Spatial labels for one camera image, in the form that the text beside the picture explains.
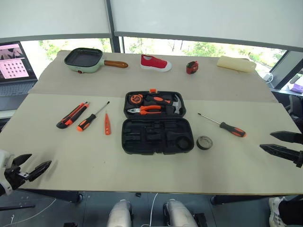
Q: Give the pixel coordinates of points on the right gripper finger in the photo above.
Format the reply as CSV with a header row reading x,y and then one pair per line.
x,y
288,137
284,152

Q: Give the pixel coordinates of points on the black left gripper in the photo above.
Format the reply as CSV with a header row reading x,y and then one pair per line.
x,y
14,177

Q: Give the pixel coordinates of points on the orange black screwdriver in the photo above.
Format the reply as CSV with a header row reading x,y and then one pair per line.
x,y
233,130
86,122

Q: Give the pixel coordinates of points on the orange black utility knife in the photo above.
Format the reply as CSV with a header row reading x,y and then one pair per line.
x,y
71,117

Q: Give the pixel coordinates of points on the orange voltage tester pen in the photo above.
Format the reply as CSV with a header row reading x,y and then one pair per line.
x,y
107,125

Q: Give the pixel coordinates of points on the black tool case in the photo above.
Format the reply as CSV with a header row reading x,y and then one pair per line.
x,y
151,139

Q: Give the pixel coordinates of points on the black office chair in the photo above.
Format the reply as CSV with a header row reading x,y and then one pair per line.
x,y
296,106

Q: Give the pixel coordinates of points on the purple white bag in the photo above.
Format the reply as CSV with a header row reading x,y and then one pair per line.
x,y
297,86

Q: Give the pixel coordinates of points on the dark trouser leg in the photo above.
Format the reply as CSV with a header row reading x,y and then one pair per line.
x,y
292,211

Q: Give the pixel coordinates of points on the white sneaker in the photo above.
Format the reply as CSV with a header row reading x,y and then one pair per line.
x,y
274,212

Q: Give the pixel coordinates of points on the white power adapter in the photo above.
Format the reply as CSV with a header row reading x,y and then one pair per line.
x,y
268,77

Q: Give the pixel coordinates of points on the black electrical tape roll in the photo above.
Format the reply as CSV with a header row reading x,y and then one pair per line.
x,y
201,144

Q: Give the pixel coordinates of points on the beige foam block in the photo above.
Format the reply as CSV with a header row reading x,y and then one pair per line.
x,y
235,63

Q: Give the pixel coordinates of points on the silver robot left leg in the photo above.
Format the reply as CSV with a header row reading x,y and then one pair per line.
x,y
119,214

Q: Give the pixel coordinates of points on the silver robot leg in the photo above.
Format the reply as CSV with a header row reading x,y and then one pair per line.
x,y
177,212
119,214

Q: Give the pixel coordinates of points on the open laptop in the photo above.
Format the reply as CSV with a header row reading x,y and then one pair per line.
x,y
14,63

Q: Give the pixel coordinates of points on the green electric frying pan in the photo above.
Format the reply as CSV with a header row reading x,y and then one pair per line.
x,y
82,59

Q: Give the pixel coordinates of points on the red black tape measure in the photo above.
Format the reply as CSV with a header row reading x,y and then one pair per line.
x,y
191,68

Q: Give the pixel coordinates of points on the silver robot right leg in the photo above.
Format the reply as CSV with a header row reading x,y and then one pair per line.
x,y
177,212

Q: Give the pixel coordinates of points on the orange black tape measure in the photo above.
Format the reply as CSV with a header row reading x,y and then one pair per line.
x,y
135,98

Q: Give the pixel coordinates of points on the white roller blind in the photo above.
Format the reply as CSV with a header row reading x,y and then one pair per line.
x,y
52,16
208,19

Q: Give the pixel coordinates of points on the red canvas shoe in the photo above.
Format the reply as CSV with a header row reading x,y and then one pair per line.
x,y
154,63

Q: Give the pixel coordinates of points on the dark table frame bar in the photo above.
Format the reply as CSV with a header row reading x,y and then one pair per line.
x,y
236,199
54,195

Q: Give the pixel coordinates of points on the dark window frame post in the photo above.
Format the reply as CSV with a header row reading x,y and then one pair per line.
x,y
116,43

